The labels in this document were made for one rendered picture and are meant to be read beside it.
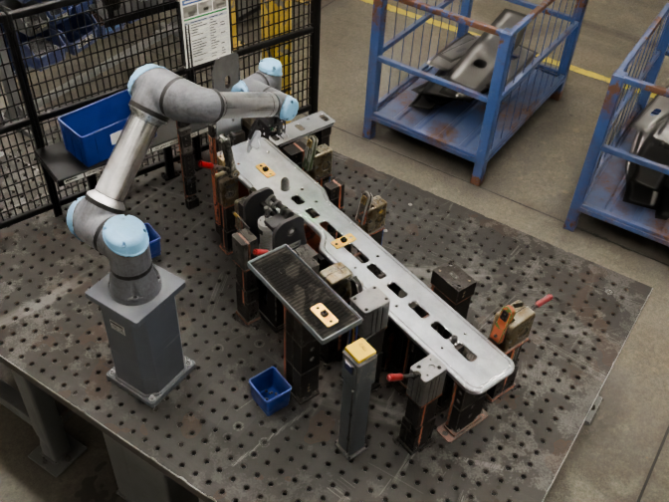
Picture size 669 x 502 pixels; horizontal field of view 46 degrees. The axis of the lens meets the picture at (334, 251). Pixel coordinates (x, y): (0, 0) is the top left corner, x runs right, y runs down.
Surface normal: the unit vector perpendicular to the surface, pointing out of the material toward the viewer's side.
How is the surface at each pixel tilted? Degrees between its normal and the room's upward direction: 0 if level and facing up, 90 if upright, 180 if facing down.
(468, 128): 0
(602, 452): 0
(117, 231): 8
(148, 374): 91
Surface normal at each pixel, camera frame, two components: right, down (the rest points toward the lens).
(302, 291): 0.04, -0.73
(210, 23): 0.61, 0.56
